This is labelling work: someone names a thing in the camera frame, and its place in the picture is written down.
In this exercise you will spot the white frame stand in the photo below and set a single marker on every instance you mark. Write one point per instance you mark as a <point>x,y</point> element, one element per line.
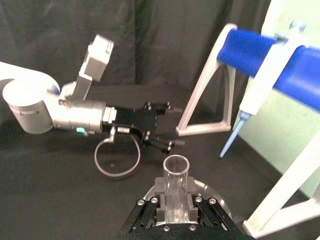
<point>202,80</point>

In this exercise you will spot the black table cloth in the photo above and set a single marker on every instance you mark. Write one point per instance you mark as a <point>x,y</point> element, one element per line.
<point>62,195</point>

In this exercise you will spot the clear glass tube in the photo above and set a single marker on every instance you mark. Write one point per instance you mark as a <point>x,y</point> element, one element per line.
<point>176,187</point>

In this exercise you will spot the round clear glass flask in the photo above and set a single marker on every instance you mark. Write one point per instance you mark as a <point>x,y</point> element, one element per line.
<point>215,193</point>

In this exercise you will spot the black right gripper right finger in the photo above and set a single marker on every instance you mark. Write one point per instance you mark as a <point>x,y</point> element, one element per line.
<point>207,211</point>

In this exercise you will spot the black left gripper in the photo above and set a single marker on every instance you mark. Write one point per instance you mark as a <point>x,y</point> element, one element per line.
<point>135,120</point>

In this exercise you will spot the white pipette with blue tip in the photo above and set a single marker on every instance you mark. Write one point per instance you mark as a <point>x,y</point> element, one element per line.
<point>260,82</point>

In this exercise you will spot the black backdrop curtain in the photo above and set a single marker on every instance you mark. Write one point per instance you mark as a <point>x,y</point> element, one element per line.
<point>155,37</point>

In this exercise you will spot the blue cylinder bar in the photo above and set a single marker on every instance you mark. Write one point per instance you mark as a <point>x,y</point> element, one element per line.
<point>250,51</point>

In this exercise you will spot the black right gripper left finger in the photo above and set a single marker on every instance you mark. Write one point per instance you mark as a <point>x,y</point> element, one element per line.
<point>150,212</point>

